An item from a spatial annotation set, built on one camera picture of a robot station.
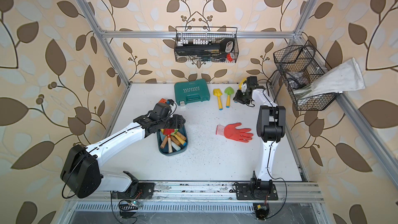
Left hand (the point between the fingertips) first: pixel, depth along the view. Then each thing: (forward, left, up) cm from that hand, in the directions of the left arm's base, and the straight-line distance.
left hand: (181, 120), depth 84 cm
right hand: (+22, -34, -7) cm, 41 cm away
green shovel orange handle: (+34, -31, -13) cm, 48 cm away
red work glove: (+1, -30, -14) cm, 33 cm away
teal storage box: (-7, +5, -11) cm, 14 cm away
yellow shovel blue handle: (+31, -22, -12) cm, 40 cm away
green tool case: (+29, -4, -8) cm, 31 cm away
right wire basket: (+26, -65, +18) cm, 73 cm away
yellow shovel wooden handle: (+30, -37, -1) cm, 48 cm away
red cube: (+21, +16, -10) cm, 28 cm away
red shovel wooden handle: (-2, +8, -11) cm, 14 cm away
